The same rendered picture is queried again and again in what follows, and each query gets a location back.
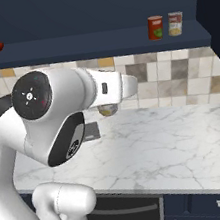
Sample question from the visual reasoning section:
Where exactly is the pale can with yellow print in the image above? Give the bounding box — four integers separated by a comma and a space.
165, 10, 188, 38

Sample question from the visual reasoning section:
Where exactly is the dark blue cupboard door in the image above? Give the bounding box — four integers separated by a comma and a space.
161, 190, 193, 220

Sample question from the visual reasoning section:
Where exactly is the dark grey flat square block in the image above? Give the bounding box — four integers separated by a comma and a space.
79, 120, 102, 143

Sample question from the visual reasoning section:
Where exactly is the red can with green print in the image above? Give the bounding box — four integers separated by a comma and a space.
144, 14, 167, 43

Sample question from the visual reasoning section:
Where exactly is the grey dishwasher handle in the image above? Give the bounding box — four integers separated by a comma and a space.
89, 197, 160, 220

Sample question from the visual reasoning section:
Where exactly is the dark blue cabinet door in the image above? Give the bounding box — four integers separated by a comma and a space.
192, 0, 220, 81

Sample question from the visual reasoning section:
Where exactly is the dark blue open cabinet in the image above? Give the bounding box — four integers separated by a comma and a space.
0, 0, 215, 82

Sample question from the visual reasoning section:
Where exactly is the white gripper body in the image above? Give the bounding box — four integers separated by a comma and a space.
118, 71, 142, 101

